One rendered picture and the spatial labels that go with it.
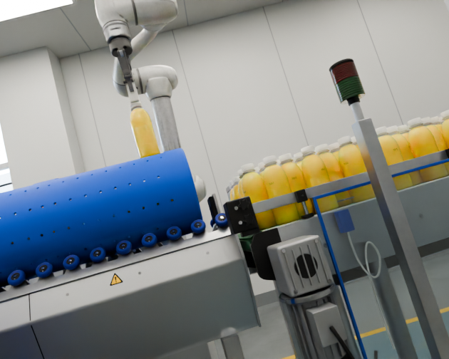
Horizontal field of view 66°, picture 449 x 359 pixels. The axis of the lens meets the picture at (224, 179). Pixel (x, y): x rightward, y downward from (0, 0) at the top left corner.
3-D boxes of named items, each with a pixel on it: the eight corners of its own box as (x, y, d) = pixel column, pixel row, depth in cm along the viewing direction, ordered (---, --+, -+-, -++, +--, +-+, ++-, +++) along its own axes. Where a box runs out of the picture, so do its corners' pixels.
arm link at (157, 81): (167, 213, 186) (206, 203, 192) (169, 213, 171) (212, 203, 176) (135, 74, 188) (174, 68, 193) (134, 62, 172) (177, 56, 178)
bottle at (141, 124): (137, 159, 114) (122, 107, 117) (143, 162, 121) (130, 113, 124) (157, 152, 114) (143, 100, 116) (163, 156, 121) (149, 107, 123)
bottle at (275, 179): (282, 223, 107) (265, 166, 109) (303, 217, 103) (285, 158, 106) (273, 226, 101) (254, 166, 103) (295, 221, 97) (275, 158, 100)
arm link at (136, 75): (108, 65, 170) (136, 61, 173) (112, 82, 187) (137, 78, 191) (114, 90, 168) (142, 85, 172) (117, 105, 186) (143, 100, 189)
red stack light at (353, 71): (330, 89, 93) (326, 75, 93) (352, 84, 94) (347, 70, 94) (341, 78, 86) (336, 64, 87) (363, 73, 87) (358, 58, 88)
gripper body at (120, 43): (111, 51, 127) (117, 74, 126) (106, 38, 119) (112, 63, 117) (132, 47, 128) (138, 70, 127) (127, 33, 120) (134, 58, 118)
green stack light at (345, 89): (336, 106, 92) (330, 89, 93) (358, 101, 93) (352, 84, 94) (347, 97, 86) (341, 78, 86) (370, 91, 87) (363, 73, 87)
